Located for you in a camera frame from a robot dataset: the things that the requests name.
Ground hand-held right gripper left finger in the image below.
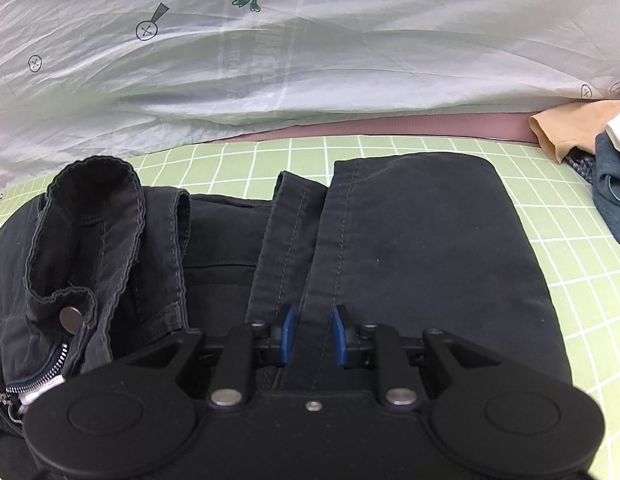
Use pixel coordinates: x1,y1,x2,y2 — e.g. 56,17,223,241
112,305,298,408

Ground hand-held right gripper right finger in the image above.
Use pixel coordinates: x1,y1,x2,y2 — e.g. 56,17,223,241
331,305,495,408

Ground black pants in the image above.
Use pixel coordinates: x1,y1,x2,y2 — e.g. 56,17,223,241
0,156,573,480

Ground pink padded edge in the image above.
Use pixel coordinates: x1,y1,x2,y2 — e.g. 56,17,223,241
235,112,545,143

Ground green grid mat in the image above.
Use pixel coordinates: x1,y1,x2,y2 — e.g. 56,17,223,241
0,136,620,480

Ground white printed cloth sheet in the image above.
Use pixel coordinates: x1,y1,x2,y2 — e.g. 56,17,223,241
0,0,620,191

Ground dark patterned garment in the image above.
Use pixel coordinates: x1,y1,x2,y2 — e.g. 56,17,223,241
564,152,598,181

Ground beige garment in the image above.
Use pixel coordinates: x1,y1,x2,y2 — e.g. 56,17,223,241
528,100,620,163

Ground blue-grey garment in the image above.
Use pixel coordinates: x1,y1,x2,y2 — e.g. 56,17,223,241
592,132,620,251

